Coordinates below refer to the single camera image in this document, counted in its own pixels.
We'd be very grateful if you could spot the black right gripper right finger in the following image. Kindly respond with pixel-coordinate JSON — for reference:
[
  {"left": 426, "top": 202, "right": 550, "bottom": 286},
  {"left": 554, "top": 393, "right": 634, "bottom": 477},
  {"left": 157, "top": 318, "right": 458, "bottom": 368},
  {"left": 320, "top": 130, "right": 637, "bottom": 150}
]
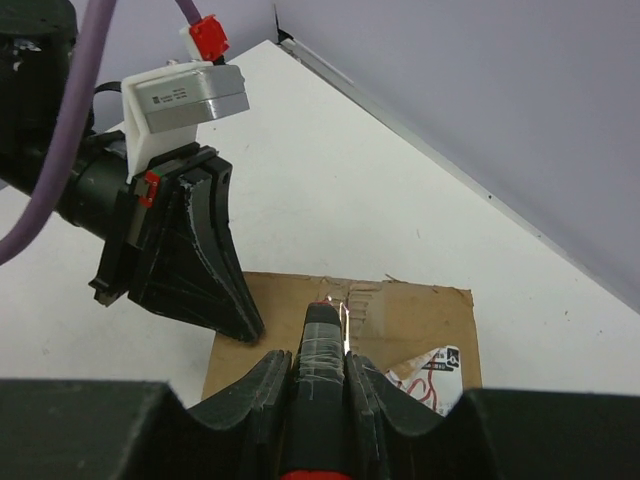
[{"left": 345, "top": 354, "right": 639, "bottom": 479}]

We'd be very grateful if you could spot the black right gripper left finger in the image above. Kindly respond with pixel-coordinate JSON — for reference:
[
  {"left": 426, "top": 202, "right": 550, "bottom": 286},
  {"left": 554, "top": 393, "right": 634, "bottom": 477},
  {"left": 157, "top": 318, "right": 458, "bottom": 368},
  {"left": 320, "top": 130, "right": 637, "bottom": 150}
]
[{"left": 1, "top": 350, "right": 291, "bottom": 479}]

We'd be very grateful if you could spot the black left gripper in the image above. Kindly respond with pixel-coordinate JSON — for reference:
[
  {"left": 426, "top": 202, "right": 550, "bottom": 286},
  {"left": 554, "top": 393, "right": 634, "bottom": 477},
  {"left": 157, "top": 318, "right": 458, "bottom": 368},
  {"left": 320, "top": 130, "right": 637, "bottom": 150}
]
[{"left": 90, "top": 143, "right": 265, "bottom": 344}]

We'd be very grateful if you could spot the brown cardboard express box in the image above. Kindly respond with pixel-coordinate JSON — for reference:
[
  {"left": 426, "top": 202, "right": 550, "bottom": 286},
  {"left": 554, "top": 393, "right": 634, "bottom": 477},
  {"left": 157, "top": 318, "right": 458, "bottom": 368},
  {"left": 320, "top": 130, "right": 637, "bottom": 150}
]
[{"left": 202, "top": 272, "right": 482, "bottom": 415}]

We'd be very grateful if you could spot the red black utility knife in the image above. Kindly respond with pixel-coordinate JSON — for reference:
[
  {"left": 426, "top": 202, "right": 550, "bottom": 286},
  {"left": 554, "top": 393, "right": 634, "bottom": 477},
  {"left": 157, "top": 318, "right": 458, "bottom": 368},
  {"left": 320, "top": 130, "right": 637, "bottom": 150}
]
[{"left": 279, "top": 301, "right": 353, "bottom": 479}]

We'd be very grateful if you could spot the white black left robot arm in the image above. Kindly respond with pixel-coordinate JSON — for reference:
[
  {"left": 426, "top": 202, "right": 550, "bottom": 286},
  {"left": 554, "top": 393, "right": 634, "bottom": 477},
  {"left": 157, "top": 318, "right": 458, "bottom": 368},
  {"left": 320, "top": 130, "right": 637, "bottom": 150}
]
[{"left": 1, "top": 1, "right": 264, "bottom": 343}]

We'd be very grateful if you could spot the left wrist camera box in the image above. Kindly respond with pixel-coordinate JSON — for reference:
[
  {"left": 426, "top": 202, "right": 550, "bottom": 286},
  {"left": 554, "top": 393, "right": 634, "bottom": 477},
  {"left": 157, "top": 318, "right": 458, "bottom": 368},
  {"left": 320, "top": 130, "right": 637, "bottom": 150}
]
[{"left": 121, "top": 61, "right": 249, "bottom": 181}]

